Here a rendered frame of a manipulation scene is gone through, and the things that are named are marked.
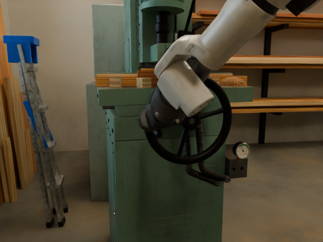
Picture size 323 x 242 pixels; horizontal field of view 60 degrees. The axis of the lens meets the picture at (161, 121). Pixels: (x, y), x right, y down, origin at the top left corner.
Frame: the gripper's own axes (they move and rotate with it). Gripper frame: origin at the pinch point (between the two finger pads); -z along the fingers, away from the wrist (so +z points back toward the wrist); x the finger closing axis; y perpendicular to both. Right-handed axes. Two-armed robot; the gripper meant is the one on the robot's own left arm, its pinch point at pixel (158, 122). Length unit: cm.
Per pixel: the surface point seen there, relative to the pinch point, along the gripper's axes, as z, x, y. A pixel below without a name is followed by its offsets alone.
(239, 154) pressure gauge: -25.2, 34.3, -12.9
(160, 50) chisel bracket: -20.7, 17.1, 34.9
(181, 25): -33, 37, 54
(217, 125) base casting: -25.3, 30.4, 0.5
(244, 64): -170, 171, 92
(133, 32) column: -36, 14, 56
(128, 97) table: -19.4, -1.5, 17.8
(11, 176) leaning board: -155, -72, 34
